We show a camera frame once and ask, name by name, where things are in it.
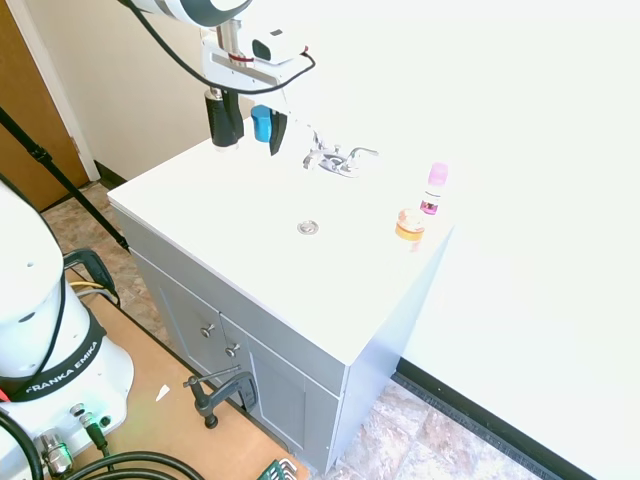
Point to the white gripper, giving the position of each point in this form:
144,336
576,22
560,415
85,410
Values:
227,72

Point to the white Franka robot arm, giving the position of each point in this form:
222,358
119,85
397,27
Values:
45,320

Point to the chrome faucet spout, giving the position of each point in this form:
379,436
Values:
315,156

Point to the chrome sink drain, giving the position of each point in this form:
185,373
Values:
307,228

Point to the white sink countertop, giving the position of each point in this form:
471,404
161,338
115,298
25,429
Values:
280,240

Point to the black baseboard strip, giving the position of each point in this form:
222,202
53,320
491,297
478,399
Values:
492,425
111,175

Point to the orange round container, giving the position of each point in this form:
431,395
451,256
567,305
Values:
410,227

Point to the black tripod leg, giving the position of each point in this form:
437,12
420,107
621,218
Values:
65,177

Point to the purple cap bottle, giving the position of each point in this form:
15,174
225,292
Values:
434,190

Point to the silver cabinet knob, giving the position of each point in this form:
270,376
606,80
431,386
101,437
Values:
232,349
207,329

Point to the grey cabinet door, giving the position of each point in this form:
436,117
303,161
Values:
280,390
190,325

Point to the brown wooden door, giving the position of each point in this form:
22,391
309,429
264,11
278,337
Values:
25,110

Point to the grey vanity cabinet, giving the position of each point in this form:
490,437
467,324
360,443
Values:
250,360

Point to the black C-clamp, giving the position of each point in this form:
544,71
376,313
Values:
220,392

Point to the white paper scrap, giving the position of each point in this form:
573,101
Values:
162,393

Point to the wooden base board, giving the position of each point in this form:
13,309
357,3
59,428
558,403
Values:
170,400

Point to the green hex key set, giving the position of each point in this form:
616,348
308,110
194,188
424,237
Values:
279,470

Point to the white door frame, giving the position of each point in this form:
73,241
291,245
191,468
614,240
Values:
55,85

